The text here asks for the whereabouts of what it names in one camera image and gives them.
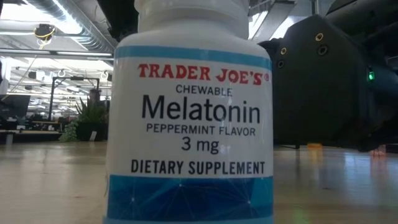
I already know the white melatonin supplement bottle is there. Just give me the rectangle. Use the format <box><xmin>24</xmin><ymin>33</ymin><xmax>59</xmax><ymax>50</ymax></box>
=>
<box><xmin>103</xmin><ymin>0</ymin><xmax>275</xmax><ymax>224</ymax></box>

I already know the silver spiral air duct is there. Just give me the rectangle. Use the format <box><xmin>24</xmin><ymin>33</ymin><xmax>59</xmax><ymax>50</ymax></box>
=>
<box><xmin>26</xmin><ymin>0</ymin><xmax>119</xmax><ymax>54</ymax></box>

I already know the long ceiling light strip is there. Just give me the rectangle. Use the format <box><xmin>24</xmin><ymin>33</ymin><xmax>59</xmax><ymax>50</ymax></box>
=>
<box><xmin>0</xmin><ymin>49</ymin><xmax>115</xmax><ymax>59</ymax></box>

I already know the wooden office desk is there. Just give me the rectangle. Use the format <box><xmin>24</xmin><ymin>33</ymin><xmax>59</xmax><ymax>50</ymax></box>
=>
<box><xmin>0</xmin><ymin>128</ymin><xmax>65</xmax><ymax>140</ymax></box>

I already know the black ceiling device yellow cable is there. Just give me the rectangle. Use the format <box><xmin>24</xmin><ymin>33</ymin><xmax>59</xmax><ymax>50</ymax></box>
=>
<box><xmin>33</xmin><ymin>23</ymin><xmax>57</xmax><ymax>41</ymax></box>

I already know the silver rectangular air duct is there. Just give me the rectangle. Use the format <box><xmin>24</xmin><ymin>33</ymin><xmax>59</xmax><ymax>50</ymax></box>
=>
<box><xmin>248</xmin><ymin>0</ymin><xmax>327</xmax><ymax>41</ymax></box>

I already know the person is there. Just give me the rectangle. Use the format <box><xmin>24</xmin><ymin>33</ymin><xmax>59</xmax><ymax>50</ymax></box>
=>
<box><xmin>88</xmin><ymin>88</ymin><xmax>103</xmax><ymax>106</ymax></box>

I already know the green potted succulent plant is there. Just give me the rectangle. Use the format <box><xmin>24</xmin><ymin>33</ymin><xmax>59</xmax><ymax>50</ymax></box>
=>
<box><xmin>58</xmin><ymin>96</ymin><xmax>110</xmax><ymax>143</ymax></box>

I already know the black metal rack frame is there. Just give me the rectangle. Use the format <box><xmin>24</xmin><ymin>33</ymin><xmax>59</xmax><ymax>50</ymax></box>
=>
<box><xmin>48</xmin><ymin>75</ymin><xmax>101</xmax><ymax>121</ymax></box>

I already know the black computer monitor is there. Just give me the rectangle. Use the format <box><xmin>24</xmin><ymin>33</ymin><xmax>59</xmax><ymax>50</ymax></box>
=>
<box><xmin>0</xmin><ymin>94</ymin><xmax>32</xmax><ymax>119</ymax></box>

